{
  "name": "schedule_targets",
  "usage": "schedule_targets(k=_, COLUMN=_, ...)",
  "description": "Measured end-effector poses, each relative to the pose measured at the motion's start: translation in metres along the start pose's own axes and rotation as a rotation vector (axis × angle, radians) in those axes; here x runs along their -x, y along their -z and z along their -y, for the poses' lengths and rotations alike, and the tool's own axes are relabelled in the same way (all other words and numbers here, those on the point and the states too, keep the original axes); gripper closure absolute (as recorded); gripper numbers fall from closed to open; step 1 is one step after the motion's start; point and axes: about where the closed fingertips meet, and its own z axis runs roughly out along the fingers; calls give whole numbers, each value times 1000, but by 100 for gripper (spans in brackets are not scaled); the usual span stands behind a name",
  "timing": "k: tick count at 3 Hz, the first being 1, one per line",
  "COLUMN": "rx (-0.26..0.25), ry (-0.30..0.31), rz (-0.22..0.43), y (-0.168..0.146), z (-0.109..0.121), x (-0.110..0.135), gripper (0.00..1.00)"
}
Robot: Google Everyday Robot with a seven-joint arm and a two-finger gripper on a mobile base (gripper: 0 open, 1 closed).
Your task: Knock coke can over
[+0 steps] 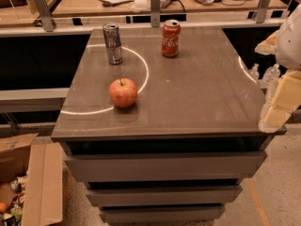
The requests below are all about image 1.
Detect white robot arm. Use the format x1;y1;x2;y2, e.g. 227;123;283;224
255;5;301;133

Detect clear plastic bottle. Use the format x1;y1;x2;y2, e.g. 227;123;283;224
262;64;280;85
249;63;260;81

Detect left metal bracket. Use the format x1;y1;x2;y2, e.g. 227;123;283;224
34;0;55;32

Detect right metal bracket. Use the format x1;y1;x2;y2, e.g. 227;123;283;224
255;0;271;24

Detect metal bracket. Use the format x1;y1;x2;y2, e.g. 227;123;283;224
255;0;271;24
34;0;55;32
150;0;160;27

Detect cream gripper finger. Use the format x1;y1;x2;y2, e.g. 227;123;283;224
262;71;301;129

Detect red apple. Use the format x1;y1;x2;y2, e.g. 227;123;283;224
109;78;137;108

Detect red coke can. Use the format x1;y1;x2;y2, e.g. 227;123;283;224
162;20;181;57

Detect silver energy drink can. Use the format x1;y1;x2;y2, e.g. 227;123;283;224
103;23;122;65

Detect brown cardboard box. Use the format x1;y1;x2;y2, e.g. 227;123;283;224
0;134;63;226

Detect orange fruit in box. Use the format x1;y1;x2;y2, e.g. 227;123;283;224
0;202;8;214

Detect white bowl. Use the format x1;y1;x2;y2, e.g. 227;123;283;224
130;0;150;12

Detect grey drawer cabinet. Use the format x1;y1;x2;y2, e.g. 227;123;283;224
52;27;271;224

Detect middle metal bracket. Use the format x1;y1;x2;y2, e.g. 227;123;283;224
150;0;160;27

